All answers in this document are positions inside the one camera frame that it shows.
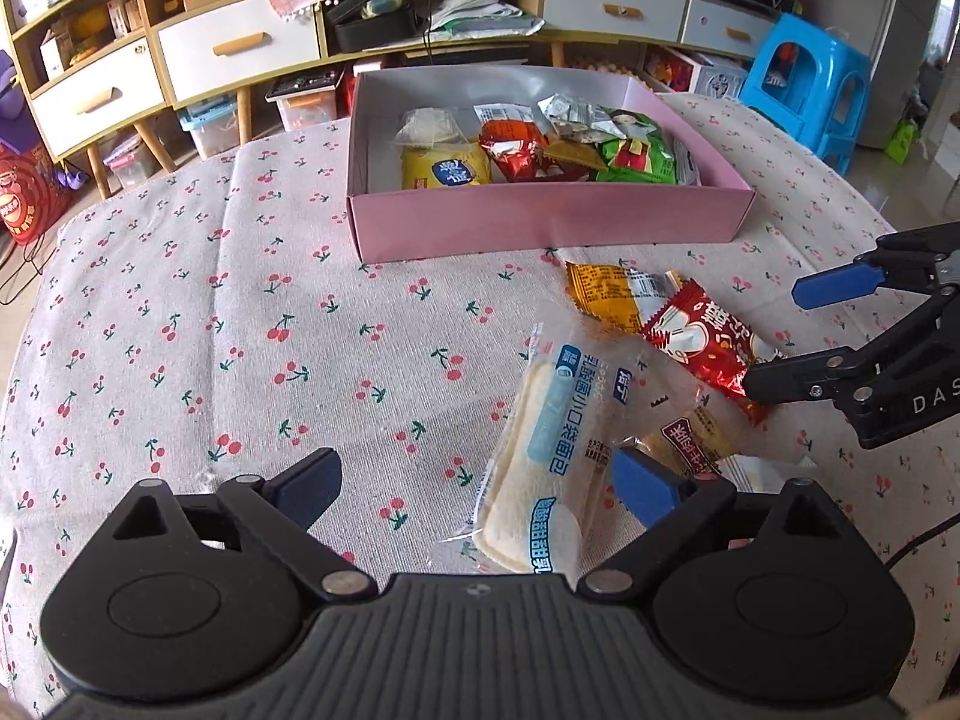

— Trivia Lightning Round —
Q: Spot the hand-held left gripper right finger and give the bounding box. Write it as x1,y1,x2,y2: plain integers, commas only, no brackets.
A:
576,445,860,601

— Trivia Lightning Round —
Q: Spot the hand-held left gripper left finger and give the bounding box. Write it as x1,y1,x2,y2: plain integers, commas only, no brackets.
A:
97,448,376,602

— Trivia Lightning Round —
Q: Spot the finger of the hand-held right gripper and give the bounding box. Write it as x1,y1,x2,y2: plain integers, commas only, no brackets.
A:
744,296,947,402
793,221,960,310

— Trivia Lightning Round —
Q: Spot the brown snack packet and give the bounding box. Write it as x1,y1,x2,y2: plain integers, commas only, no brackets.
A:
641,406,742,481

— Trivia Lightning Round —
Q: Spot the red packet with white rabbit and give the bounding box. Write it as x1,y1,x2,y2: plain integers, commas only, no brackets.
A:
640,277,785,425

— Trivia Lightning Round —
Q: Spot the white bread roll packet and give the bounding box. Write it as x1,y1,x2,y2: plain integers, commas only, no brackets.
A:
442,321,653,578

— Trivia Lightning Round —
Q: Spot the gold orange snack packet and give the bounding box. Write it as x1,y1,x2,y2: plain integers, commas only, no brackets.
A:
564,260,689,336

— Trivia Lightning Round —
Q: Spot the green packet with girl picture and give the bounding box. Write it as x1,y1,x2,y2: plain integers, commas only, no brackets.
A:
592,109,703,187

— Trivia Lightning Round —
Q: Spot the pink cardboard box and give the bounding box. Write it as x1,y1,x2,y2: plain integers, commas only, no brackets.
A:
346,64,757,265

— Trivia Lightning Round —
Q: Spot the small grey foil packet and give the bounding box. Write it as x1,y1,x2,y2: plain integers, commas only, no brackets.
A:
538,92,629,145

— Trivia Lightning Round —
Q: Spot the yellow biscuit packet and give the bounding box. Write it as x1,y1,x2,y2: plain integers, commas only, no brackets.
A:
400,141,494,191

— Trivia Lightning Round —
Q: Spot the shiny red foil packet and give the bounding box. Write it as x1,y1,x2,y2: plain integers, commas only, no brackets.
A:
478,118,554,184

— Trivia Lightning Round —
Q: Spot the clear plastic snack packet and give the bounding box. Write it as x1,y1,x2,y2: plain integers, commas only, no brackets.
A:
394,106,461,151

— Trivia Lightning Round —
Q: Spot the green paper bag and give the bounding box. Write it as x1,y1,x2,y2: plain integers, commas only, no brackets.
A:
883,118,921,167

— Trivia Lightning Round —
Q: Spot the blue plastic stool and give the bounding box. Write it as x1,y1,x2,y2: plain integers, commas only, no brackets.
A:
741,12,876,179

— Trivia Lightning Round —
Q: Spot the white printed toy box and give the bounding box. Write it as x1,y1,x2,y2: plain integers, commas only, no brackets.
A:
692,62,752,100

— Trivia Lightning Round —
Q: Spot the grey refrigerator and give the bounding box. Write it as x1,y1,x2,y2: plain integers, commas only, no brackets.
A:
853,0,947,152

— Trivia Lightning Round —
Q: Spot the white cabinet drawer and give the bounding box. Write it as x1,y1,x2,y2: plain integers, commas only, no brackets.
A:
681,0,779,59
156,0,325,104
542,0,689,44
30,37,167,160

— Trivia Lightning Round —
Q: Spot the clear plastic storage box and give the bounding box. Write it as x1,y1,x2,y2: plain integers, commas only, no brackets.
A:
103,133,162,192

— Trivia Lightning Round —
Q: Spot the blue lid storage box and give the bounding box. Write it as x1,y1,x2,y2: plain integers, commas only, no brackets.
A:
178,96,242,162

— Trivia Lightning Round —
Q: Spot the black lid storage box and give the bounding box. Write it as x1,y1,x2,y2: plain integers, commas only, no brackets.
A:
266,69,350,132

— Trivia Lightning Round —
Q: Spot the large red printed bag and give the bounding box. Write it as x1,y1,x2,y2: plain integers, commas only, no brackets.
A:
0,137,74,246

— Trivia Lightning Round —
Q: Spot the stack of papers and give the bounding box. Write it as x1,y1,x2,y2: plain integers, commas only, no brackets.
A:
426,0,546,40

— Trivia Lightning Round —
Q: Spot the wooden cabinet with white drawers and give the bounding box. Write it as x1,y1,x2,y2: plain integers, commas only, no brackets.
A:
0,0,781,181

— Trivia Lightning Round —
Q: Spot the black case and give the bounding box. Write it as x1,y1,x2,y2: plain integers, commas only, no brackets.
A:
328,0,422,55

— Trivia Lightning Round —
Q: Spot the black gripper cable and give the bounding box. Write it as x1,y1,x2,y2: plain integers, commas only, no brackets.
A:
883,516,960,569

